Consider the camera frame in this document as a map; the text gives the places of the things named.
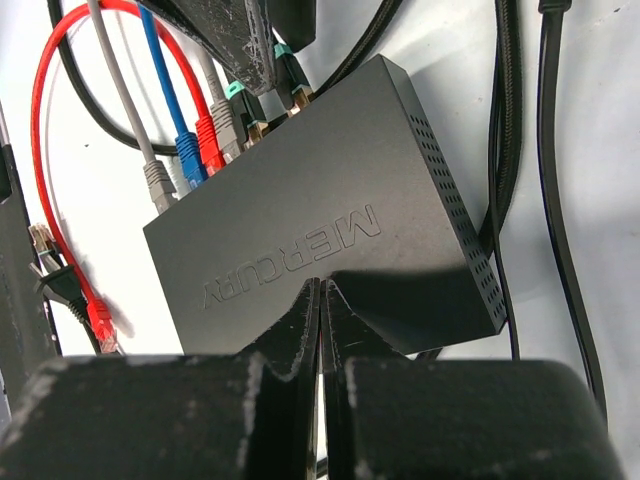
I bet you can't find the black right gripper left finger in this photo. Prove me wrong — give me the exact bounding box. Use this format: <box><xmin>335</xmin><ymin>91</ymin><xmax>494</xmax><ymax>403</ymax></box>
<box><xmin>1</xmin><ymin>278</ymin><xmax>321</xmax><ymax>479</ymax></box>

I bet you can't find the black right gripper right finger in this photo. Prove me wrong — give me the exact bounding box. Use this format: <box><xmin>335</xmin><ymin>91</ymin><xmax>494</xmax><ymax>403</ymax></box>
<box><xmin>320</xmin><ymin>280</ymin><xmax>624</xmax><ymax>479</ymax></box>

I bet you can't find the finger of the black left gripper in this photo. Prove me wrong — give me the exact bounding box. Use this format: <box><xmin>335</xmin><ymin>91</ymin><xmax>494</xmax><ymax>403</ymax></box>
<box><xmin>267</xmin><ymin>0</ymin><xmax>317</xmax><ymax>53</ymax></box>
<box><xmin>142</xmin><ymin>0</ymin><xmax>276</xmax><ymax>96</ymax></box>

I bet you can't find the black cable teal boot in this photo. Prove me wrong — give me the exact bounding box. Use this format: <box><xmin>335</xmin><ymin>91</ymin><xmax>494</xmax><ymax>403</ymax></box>
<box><xmin>274</xmin><ymin>43</ymin><xmax>314</xmax><ymax>118</ymax></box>

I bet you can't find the red ethernet cable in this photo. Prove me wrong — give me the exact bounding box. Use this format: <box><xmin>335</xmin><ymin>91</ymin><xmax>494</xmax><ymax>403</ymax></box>
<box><xmin>30</xmin><ymin>0</ymin><xmax>226</xmax><ymax>354</ymax></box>

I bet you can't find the black network switch box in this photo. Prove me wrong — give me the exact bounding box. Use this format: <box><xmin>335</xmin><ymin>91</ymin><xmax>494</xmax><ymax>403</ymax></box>
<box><xmin>144</xmin><ymin>56</ymin><xmax>505</xmax><ymax>354</ymax></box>

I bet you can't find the blue ethernet cable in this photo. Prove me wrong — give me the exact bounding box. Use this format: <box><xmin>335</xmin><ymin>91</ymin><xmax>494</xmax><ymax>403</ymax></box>
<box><xmin>137</xmin><ymin>4</ymin><xmax>209</xmax><ymax>189</ymax></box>

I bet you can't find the thin black power cable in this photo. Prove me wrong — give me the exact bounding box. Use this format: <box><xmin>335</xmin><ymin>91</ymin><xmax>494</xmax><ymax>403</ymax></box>
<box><xmin>537</xmin><ymin>0</ymin><xmax>609</xmax><ymax>426</ymax></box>

